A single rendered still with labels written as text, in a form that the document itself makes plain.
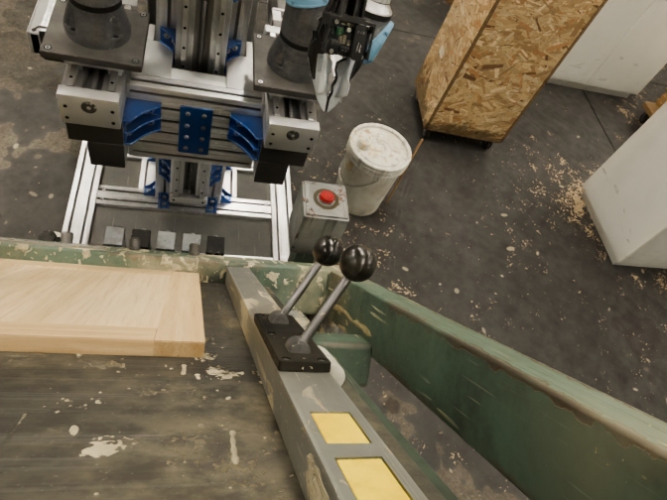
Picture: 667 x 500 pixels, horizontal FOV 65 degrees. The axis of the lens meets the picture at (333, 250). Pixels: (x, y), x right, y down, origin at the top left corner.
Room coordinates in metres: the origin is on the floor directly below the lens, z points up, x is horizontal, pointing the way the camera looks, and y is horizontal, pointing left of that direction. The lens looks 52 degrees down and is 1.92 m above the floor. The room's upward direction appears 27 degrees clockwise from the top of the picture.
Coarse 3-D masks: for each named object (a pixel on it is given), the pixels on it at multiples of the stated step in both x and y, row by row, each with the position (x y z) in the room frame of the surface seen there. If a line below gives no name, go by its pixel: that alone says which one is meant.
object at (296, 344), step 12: (348, 252) 0.31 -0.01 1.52; (360, 252) 0.32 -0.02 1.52; (372, 252) 0.33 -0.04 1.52; (348, 264) 0.30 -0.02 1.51; (360, 264) 0.31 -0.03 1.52; (372, 264) 0.31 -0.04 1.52; (348, 276) 0.30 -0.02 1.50; (360, 276) 0.30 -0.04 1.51; (336, 288) 0.29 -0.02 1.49; (336, 300) 0.28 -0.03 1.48; (324, 312) 0.26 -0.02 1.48; (312, 324) 0.25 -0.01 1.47; (300, 336) 0.25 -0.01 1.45; (312, 336) 0.24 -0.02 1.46; (288, 348) 0.22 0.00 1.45; (300, 348) 0.23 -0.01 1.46
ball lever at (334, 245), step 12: (324, 240) 0.38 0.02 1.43; (336, 240) 0.39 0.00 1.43; (324, 252) 0.37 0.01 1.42; (336, 252) 0.38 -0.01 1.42; (324, 264) 0.37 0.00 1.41; (312, 276) 0.35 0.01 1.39; (300, 288) 0.34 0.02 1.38; (288, 300) 0.32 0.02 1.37; (276, 312) 0.30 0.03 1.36; (288, 312) 0.31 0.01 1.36
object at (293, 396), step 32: (256, 288) 0.46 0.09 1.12; (256, 352) 0.25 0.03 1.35; (288, 384) 0.17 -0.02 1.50; (320, 384) 0.19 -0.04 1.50; (288, 416) 0.15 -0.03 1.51; (352, 416) 0.15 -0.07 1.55; (288, 448) 0.12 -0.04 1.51; (320, 448) 0.11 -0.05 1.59; (352, 448) 0.12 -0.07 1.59; (384, 448) 0.13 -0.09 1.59; (320, 480) 0.09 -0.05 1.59
